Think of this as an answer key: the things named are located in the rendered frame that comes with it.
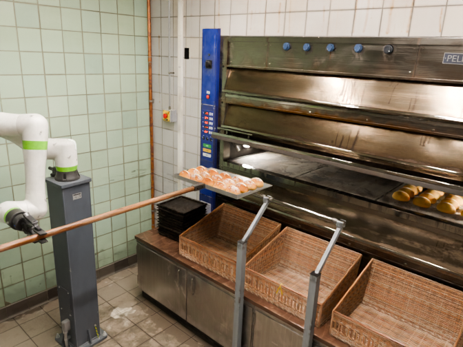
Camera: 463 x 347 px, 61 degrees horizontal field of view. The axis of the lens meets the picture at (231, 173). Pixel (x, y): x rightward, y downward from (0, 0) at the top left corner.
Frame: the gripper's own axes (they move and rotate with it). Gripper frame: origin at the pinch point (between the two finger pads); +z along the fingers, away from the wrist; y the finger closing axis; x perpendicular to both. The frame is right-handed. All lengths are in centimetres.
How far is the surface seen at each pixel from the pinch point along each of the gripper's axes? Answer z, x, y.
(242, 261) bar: 39, -94, 36
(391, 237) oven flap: 101, -153, 18
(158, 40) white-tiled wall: -111, -157, -85
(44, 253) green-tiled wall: -124, -51, 79
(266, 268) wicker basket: 33, -129, 58
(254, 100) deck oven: -6, -155, -48
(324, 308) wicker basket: 86, -107, 49
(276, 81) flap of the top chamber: 11, -156, -62
